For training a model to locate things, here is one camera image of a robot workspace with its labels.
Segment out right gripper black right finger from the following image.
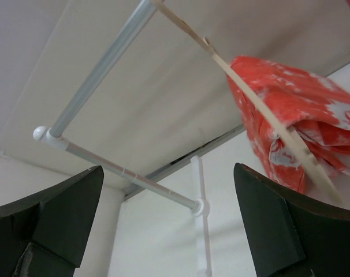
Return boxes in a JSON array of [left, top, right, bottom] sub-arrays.
[[233, 163, 350, 276]]

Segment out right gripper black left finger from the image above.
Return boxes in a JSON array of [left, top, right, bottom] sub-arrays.
[[0, 166, 103, 276]]

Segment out red white tie-dye trousers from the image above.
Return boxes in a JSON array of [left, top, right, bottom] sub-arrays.
[[228, 55, 350, 193]]

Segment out beige wooden clothes hanger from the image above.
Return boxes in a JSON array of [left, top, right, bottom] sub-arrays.
[[151, 1, 343, 204]]

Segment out white clothes rack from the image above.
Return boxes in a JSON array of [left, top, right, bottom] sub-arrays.
[[33, 1, 212, 276]]

